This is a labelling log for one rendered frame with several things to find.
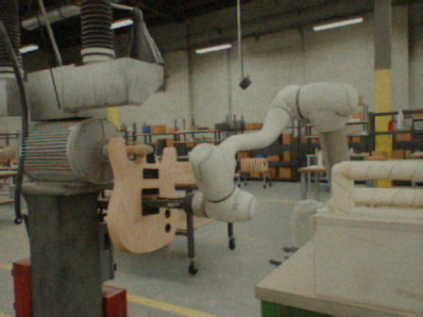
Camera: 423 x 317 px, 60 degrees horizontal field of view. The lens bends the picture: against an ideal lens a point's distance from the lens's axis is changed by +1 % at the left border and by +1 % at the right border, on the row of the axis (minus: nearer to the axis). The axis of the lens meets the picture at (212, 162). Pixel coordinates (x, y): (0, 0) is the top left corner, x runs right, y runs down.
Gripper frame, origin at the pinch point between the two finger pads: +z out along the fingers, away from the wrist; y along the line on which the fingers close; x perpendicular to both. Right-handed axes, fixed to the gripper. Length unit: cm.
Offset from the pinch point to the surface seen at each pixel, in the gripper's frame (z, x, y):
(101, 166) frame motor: 16.9, 13.0, -8.9
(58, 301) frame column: 36, -39, -13
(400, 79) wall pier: -8, 276, 1053
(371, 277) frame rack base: -78, -10, -24
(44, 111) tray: 40, 34, -17
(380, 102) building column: -1, 148, 669
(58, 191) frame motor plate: 29.0, 3.9, -18.3
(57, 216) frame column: 33.5, -6.0, -15.3
